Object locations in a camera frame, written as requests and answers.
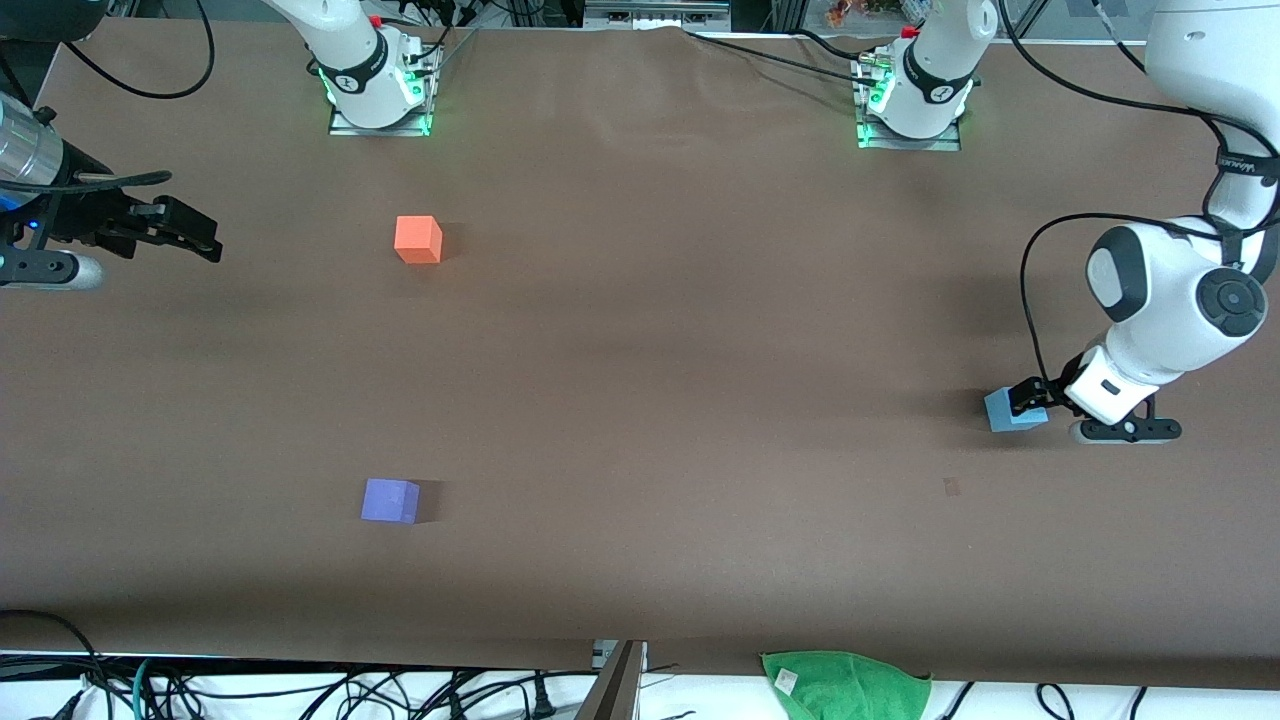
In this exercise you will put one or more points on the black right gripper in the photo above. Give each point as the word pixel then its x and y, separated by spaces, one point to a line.
pixel 82 216

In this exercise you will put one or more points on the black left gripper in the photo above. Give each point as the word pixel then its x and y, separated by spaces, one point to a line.
pixel 1052 387

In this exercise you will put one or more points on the blue foam block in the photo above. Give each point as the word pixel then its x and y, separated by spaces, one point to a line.
pixel 1000 412

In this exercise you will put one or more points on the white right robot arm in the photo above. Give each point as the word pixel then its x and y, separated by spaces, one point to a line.
pixel 340 40

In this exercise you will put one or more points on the orange foam block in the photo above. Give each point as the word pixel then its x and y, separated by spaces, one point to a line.
pixel 418 240

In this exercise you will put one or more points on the purple foam block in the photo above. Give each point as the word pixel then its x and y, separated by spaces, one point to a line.
pixel 390 500

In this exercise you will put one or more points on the green microfibre cloth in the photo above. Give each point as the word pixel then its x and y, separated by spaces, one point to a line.
pixel 850 690

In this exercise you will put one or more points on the brown table cover sheet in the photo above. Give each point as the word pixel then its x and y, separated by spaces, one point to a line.
pixel 640 350

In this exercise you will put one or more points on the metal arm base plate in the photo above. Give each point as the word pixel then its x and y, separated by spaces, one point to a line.
pixel 945 144
pixel 342 128

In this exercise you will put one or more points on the small white bracket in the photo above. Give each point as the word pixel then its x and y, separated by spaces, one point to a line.
pixel 600 655

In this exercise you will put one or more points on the grey metal post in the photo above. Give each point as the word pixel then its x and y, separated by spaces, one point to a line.
pixel 612 690

